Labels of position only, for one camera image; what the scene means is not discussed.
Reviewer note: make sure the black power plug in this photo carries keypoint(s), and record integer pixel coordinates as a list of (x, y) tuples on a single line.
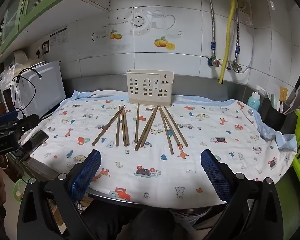
[(38, 53)]

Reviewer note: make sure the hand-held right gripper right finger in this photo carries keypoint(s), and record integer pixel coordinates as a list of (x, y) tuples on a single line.
[(216, 175)]

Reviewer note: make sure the teaware and oranges wall decal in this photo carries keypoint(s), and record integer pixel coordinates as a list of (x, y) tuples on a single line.
[(140, 22)]

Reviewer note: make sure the bunch of wooden chopsticks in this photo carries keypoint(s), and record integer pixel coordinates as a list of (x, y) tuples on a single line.
[(137, 120)]

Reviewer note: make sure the white microwave oven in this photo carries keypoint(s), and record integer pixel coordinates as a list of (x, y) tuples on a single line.
[(50, 85)]

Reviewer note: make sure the black wall socket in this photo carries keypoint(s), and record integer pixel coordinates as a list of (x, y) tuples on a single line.
[(45, 47)]

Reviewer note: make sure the green bowl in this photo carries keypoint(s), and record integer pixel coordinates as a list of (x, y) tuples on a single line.
[(18, 190)]

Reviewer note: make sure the white instruction wall label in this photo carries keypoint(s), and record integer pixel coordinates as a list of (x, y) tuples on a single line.
[(59, 36)]

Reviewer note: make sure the teal soap pump bottle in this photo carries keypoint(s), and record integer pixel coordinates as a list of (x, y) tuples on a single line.
[(253, 102)]

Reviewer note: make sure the metal angle valve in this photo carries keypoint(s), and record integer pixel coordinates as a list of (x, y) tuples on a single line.
[(236, 67)]

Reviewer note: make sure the black utensil cup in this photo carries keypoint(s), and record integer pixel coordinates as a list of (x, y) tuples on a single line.
[(275, 117)]

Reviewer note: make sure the cartoon printed white cloth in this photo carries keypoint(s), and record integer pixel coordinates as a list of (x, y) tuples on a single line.
[(190, 140)]

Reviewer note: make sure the green wall cabinet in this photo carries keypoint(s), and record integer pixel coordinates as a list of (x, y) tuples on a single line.
[(27, 5)]

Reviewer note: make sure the yellow brush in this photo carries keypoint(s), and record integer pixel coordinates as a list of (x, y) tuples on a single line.
[(283, 92)]

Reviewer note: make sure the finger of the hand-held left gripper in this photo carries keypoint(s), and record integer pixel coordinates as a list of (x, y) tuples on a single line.
[(27, 123), (7, 117)]

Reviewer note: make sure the beige rice cooker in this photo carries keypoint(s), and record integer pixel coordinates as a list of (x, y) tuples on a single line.
[(20, 56)]

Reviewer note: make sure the black smartphone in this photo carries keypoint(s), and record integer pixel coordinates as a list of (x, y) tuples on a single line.
[(35, 142)]

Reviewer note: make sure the beige plastic chopstick holder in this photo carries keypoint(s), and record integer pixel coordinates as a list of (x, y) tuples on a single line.
[(150, 73)]

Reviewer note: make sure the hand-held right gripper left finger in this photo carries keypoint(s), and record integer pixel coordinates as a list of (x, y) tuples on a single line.
[(86, 175)]

